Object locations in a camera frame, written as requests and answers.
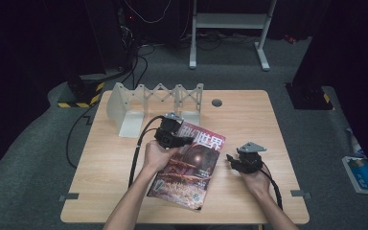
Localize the blue and white box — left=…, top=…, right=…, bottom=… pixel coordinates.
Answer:
left=341, top=155, right=368, bottom=196

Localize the black cable bundle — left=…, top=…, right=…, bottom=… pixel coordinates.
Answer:
left=121, top=44, right=157, bottom=90

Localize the white hanging cable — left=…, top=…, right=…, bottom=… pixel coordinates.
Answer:
left=124, top=0, right=173, bottom=25

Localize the person's left hand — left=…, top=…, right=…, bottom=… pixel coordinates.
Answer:
left=142, top=139, right=180, bottom=174

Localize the white bottle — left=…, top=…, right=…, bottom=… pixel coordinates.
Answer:
left=345, top=126, right=367, bottom=157

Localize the black yellow striped base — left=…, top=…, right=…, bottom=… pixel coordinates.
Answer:
left=57, top=75, right=105, bottom=109

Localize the person's right hand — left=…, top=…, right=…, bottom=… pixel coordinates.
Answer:
left=239, top=166, right=272, bottom=199

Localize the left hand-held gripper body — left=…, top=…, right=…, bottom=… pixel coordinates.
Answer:
left=153, top=112, right=185, bottom=150

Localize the white metal stand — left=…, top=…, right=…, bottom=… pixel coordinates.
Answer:
left=189, top=0, right=278, bottom=72

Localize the black floor cable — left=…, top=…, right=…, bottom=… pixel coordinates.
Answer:
left=65, top=102, right=102, bottom=170

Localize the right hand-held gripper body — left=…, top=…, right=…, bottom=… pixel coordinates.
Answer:
left=235, top=141, right=267, bottom=174

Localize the black equipment tower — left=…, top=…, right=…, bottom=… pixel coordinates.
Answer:
left=82, top=0, right=139, bottom=74

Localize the white expandable bookend rack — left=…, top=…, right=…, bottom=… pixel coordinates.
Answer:
left=105, top=81, right=205, bottom=139

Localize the red magazine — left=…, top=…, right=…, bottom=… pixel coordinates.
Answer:
left=147, top=121, right=227, bottom=213

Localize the black base with yellow mark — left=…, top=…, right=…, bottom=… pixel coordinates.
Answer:
left=285, top=82, right=335, bottom=111

